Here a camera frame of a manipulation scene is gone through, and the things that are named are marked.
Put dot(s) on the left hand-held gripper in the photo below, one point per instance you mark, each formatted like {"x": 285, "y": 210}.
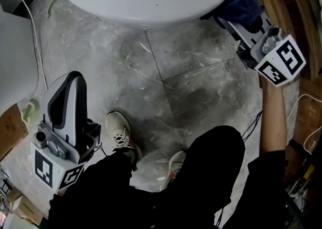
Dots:
{"x": 44, "y": 168}

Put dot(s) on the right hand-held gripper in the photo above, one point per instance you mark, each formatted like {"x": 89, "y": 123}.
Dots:
{"x": 289, "y": 57}

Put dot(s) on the dark purple cloth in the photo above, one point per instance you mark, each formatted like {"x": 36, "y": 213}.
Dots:
{"x": 241, "y": 6}

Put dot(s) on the person's right forearm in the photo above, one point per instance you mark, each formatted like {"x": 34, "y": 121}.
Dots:
{"x": 274, "y": 117}

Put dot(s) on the person's left forearm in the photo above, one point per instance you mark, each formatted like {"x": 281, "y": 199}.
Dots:
{"x": 61, "y": 192}

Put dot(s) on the white closed-lid toilet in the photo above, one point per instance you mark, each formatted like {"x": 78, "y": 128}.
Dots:
{"x": 15, "y": 59}

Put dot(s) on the pale green plastic holder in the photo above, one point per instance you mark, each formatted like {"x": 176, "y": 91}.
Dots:
{"x": 29, "y": 112}

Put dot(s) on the dark wooden platform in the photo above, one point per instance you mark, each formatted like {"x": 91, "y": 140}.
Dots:
{"x": 289, "y": 9}

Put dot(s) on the large cardboard box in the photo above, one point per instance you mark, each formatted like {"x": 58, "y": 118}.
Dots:
{"x": 11, "y": 132}

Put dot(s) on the small cardboard box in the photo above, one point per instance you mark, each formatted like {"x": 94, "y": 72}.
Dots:
{"x": 27, "y": 209}

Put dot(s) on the brown wooden plank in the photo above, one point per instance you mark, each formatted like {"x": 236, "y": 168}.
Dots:
{"x": 309, "y": 117}

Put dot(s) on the person's right white shoe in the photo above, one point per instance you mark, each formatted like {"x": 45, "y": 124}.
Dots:
{"x": 176, "y": 165}

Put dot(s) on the person's black clothed body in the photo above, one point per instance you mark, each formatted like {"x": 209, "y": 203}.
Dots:
{"x": 201, "y": 172}

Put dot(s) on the yellow black tool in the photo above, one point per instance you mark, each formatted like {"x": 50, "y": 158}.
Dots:
{"x": 309, "y": 171}

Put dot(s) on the black metal rack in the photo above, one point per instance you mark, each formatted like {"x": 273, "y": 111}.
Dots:
{"x": 296, "y": 210}

